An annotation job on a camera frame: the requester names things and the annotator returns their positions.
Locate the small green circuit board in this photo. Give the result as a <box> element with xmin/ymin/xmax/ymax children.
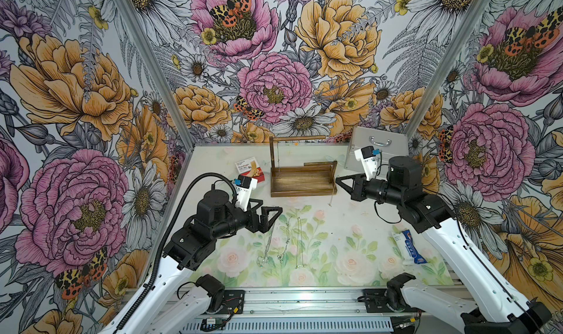
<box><xmin>200</xmin><ymin>318</ymin><xmax>217</xmax><ymax>332</ymax></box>

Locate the wooden jewelry display stand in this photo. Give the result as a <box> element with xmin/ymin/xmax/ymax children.
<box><xmin>269</xmin><ymin>135</ymin><xmax>337</xmax><ymax>198</ymax></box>

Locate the white blue tube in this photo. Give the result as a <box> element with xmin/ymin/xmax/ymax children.
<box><xmin>392</xmin><ymin>229</ymin><xmax>428</xmax><ymax>266</ymax></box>

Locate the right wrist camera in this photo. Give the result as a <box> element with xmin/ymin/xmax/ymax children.
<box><xmin>354</xmin><ymin>146</ymin><xmax>382</xmax><ymax>181</ymax></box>

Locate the red white small box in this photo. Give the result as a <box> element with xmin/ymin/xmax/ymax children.
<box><xmin>235</xmin><ymin>157</ymin><xmax>265</xmax><ymax>184</ymax></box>

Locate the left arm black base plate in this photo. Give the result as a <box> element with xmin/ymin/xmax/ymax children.
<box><xmin>216</xmin><ymin>289</ymin><xmax>246</xmax><ymax>315</ymax></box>

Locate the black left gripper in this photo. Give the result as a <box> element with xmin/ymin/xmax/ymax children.
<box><xmin>213</xmin><ymin>199</ymin><xmax>282</xmax><ymax>240</ymax></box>

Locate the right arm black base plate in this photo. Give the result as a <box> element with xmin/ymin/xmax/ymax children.
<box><xmin>359</xmin><ymin>289</ymin><xmax>391</xmax><ymax>313</ymax></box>

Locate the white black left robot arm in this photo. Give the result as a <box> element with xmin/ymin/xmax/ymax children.
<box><xmin>102</xmin><ymin>172</ymin><xmax>283</xmax><ymax>333</ymax></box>

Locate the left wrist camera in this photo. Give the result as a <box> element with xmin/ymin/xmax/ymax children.
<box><xmin>234</xmin><ymin>174</ymin><xmax>258</xmax><ymax>212</ymax></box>

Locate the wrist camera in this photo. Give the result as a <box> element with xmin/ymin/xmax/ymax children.
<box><xmin>354</xmin><ymin>146</ymin><xmax>382</xmax><ymax>181</ymax></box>
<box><xmin>234</xmin><ymin>174</ymin><xmax>258</xmax><ymax>212</ymax></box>

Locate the aluminium front rail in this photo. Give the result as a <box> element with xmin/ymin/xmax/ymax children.
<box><xmin>111</xmin><ymin>286</ymin><xmax>498</xmax><ymax>334</ymax></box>

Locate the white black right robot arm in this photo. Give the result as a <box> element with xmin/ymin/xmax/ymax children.
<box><xmin>336</xmin><ymin>156</ymin><xmax>552</xmax><ymax>333</ymax></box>

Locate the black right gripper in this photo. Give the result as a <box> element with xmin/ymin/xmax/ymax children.
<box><xmin>334</xmin><ymin>174</ymin><xmax>404</xmax><ymax>206</ymax></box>

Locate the silver metal first-aid case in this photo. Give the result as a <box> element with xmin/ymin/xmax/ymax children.
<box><xmin>345</xmin><ymin>127</ymin><xmax>408</xmax><ymax>173</ymax></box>

